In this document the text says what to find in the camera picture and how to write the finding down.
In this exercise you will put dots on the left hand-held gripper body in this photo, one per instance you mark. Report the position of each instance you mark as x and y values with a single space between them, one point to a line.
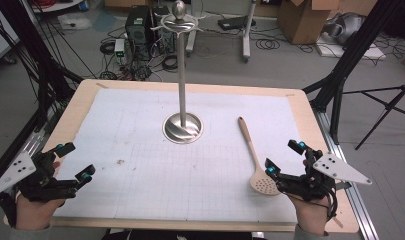
43 186

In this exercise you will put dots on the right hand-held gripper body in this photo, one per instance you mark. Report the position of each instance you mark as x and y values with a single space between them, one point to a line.
310 183

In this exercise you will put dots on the beige slotted spoon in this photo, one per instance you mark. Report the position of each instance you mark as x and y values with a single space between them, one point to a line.
261 182

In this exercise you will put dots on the steel utensil stand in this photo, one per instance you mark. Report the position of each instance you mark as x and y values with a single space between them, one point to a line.
181 83

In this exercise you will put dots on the person's left hand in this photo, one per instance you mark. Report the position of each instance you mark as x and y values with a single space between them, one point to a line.
36 213

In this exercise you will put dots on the person's right hand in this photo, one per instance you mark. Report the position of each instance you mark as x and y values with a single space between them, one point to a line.
311 215

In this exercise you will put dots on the grey tape piece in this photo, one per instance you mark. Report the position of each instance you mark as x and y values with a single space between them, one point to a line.
345 186

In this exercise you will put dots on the thin wooden strip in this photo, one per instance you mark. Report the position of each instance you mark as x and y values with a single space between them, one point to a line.
338 222

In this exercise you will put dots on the white grid mat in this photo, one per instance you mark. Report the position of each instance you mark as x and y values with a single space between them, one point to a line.
156 173

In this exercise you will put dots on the beige tape strip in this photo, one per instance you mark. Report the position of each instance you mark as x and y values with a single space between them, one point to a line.
102 85

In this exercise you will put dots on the dark clothing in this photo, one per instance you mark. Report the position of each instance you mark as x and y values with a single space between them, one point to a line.
150 235

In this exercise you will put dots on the black tripod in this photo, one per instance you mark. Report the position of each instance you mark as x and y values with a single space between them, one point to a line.
386 107

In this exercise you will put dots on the small white device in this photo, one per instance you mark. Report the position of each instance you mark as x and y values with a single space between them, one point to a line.
119 46

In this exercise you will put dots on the white flat board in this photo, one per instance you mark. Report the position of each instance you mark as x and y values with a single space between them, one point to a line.
363 51

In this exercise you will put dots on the white stand leg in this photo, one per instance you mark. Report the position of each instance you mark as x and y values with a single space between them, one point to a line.
246 40
191 43

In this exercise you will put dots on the large cardboard box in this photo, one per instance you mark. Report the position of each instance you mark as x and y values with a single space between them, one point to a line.
300 23

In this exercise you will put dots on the clear plastic bag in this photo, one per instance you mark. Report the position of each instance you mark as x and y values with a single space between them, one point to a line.
75 21

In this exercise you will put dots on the white cabinet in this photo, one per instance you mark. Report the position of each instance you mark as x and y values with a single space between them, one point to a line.
0 36

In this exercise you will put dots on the grey round appliance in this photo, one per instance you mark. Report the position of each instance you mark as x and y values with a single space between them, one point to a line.
348 26

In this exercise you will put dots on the flat black device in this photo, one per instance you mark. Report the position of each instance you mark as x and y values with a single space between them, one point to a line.
233 22

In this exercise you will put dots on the black computer tower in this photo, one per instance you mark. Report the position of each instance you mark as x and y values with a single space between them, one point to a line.
138 30

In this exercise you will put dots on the white round table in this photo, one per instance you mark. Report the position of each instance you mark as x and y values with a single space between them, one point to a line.
56 6

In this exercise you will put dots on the dark computer case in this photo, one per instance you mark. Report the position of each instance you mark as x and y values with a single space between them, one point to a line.
165 41

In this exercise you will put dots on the aluminium rail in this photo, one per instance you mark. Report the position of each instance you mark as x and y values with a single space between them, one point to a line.
33 143
330 133

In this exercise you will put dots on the black metal frame post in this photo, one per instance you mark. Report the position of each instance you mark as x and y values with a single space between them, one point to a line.
356 50

